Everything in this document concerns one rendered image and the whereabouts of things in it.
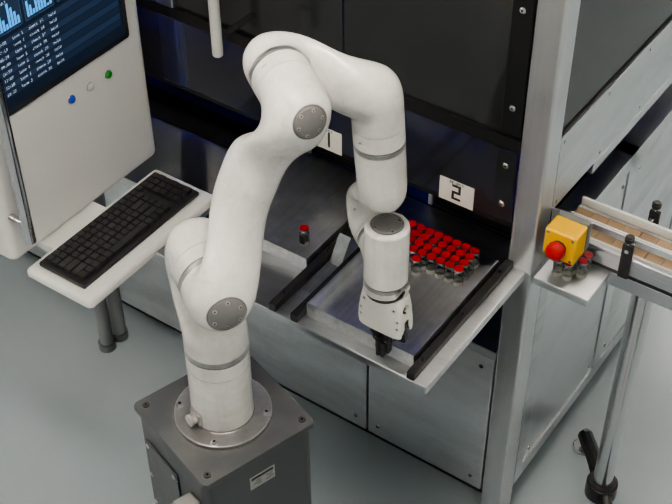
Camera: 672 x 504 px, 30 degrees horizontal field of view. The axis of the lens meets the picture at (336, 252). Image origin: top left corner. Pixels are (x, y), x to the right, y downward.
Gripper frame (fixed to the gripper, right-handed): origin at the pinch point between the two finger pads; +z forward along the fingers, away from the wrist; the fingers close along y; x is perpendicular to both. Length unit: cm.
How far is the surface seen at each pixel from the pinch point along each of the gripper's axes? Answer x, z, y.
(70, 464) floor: 11, 92, 93
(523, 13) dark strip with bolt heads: -39, -57, -4
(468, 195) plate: -38.4, -10.5, 4.1
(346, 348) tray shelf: 1.4, 4.5, 8.0
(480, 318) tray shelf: -21.3, 4.3, -10.0
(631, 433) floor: -86, 92, -28
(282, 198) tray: -29, 4, 47
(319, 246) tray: -17.4, 0.8, 28.1
